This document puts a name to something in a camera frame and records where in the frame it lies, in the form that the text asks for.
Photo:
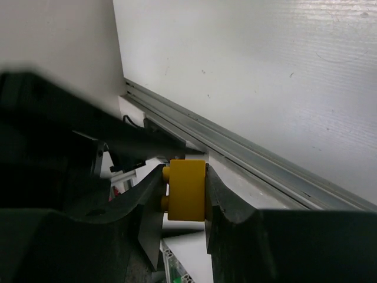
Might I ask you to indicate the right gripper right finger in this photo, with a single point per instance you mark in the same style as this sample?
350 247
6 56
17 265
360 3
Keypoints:
248 244

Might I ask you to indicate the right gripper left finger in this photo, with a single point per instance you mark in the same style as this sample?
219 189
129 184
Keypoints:
52 232

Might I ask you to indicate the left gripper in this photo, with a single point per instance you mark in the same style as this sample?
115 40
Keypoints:
44 164

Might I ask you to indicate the yellow lego brick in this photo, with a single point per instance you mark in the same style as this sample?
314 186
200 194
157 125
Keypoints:
185 200

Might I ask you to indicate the aluminium front rail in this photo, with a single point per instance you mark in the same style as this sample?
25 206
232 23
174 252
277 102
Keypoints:
281 179

